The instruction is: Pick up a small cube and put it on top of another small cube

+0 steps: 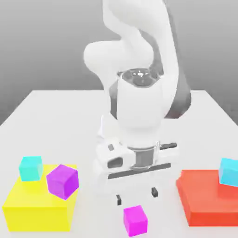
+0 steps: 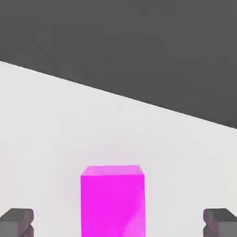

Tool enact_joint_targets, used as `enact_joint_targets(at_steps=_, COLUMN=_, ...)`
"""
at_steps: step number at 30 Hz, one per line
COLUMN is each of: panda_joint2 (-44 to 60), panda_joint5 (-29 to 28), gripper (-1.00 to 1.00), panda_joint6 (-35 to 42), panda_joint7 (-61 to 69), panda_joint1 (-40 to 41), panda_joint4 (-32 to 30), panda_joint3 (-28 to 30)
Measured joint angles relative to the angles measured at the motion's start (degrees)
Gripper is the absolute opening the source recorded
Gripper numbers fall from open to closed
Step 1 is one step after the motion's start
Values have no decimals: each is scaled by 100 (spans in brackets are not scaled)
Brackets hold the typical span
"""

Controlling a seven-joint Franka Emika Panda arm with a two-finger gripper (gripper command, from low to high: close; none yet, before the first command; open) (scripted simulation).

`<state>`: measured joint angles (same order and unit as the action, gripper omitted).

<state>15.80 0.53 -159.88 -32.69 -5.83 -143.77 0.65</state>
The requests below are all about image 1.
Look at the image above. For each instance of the large orange box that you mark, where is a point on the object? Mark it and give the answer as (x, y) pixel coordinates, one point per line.
(204, 195)

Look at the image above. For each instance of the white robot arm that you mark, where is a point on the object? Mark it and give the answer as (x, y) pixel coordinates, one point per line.
(137, 104)

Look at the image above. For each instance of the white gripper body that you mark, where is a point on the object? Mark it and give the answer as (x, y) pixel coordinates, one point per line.
(141, 178)

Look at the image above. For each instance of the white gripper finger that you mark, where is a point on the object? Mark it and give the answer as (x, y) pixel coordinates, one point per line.
(118, 200)
(154, 192)

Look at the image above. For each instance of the small sky blue cube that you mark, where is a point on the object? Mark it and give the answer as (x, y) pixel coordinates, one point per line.
(229, 172)

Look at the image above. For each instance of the small turquoise cube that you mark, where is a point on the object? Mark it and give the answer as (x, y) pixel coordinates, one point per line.
(29, 169)

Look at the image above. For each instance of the large yellow box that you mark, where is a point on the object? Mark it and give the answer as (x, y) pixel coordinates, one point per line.
(33, 210)

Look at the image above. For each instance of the small purple cube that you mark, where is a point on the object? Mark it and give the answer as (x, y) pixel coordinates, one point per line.
(62, 181)

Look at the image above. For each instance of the small magenta cube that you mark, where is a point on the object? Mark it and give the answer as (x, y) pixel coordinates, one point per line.
(135, 221)

